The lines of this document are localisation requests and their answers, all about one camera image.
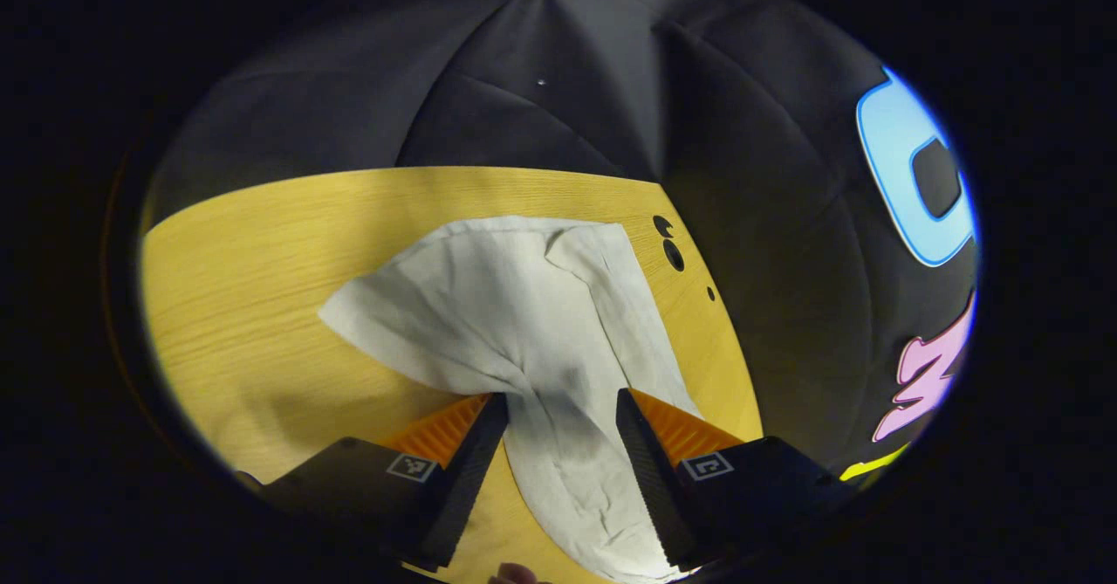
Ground white jeans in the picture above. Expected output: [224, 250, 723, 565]
[319, 216, 706, 584]

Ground black backdrop cloth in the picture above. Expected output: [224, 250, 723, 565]
[144, 0, 980, 491]

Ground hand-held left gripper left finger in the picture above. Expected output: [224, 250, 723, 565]
[234, 391, 511, 573]

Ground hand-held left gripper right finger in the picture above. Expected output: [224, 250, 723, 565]
[615, 387, 862, 572]

